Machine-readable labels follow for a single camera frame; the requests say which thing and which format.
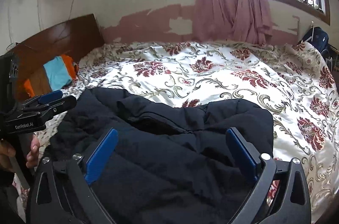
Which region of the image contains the large black padded jacket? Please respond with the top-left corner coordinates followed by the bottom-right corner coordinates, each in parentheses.
top-left (45, 87), bottom-right (274, 223)

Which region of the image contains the person's left hand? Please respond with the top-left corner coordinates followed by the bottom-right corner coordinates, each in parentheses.
top-left (0, 133), bottom-right (41, 170)

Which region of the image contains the orange blue brown pillow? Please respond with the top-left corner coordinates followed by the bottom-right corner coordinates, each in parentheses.
top-left (23, 54), bottom-right (79, 97)

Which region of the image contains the brown wooden headboard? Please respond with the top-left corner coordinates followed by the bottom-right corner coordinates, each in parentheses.
top-left (10, 14), bottom-right (104, 101)

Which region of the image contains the floral white red bedspread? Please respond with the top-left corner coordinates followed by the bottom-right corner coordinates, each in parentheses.
top-left (13, 39), bottom-right (339, 224)

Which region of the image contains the dark blue backpack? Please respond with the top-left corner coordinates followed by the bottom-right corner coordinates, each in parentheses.
top-left (302, 26), bottom-right (329, 54)

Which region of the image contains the pink curtain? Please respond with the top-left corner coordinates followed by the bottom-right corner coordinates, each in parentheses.
top-left (192, 0), bottom-right (272, 45)

